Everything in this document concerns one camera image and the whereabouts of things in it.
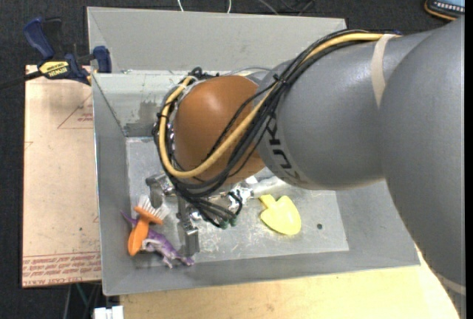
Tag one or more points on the yellow toy shovel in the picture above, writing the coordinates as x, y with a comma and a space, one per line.
282, 216

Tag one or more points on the purple toy dinosaur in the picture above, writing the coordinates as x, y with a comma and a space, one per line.
166, 249

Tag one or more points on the brown cardboard board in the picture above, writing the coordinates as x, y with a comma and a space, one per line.
59, 170

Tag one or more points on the grey metal bin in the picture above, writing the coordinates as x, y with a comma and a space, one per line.
221, 40

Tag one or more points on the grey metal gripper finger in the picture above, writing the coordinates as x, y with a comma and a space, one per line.
156, 192
192, 241

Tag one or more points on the orange brush with white bristles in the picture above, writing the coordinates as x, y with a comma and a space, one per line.
140, 230

